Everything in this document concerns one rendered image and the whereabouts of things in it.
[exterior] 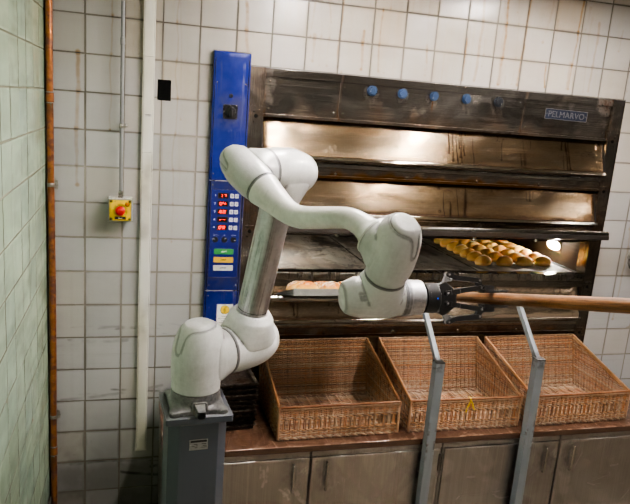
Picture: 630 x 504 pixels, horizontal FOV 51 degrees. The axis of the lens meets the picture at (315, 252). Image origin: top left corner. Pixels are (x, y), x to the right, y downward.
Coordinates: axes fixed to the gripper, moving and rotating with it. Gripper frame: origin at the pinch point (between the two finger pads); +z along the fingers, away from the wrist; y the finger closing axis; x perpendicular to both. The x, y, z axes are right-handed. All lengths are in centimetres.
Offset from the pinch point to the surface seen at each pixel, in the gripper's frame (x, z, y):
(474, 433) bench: -115, 62, 63
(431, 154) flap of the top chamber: -135, 49, -65
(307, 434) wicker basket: -120, -15, 61
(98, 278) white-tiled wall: -155, -102, -3
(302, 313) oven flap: -156, -8, 12
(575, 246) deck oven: -157, 147, -25
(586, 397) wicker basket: -115, 121, 49
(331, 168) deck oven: -139, 0, -56
